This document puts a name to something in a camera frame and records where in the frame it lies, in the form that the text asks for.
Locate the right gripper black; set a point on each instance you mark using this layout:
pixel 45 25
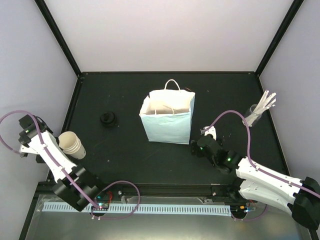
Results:
pixel 193 144

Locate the light blue paper bag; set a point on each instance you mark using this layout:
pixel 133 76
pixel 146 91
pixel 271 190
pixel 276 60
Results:
pixel 166 114

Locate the black coffee cup lid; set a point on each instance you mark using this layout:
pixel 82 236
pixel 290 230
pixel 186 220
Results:
pixel 108 119

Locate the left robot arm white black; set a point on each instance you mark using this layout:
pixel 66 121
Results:
pixel 74 184

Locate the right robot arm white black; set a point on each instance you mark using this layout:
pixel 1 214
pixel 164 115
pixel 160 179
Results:
pixel 299 198

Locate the clear glass straw holder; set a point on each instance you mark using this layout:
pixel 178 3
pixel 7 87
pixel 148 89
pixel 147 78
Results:
pixel 253 114

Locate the right circuit board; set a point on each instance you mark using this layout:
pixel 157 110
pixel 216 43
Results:
pixel 242 208

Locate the circuit board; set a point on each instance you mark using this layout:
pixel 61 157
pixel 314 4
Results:
pixel 101 207
pixel 242 208

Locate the left circuit board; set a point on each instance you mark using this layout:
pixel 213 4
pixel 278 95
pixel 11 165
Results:
pixel 101 207

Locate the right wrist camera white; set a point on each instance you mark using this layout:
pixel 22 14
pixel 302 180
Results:
pixel 209 131

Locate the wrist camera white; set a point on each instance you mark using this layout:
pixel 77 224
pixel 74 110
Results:
pixel 24 151
pixel 209 131

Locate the light blue slotted cable duct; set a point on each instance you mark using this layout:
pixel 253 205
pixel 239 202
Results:
pixel 163 209

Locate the black aluminium frame rail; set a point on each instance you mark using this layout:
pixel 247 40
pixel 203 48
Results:
pixel 218 192

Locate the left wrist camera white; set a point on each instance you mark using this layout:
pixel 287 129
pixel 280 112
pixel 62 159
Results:
pixel 24 151

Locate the right black frame post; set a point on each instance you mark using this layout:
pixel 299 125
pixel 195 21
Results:
pixel 286 22

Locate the black frame post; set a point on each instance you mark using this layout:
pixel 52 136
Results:
pixel 286 22
pixel 47 15

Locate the left black frame post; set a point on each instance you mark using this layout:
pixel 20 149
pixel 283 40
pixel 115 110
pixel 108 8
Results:
pixel 47 15

